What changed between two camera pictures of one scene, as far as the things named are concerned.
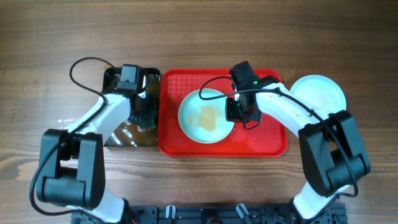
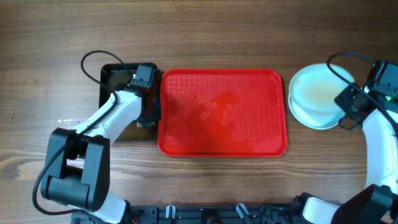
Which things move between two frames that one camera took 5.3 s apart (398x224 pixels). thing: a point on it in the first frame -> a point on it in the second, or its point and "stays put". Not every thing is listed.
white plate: x=202 y=116 -> x=316 y=87
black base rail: x=217 y=214 stays put
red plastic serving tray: x=266 y=138 stays put
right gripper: x=231 y=116 -> x=342 y=99
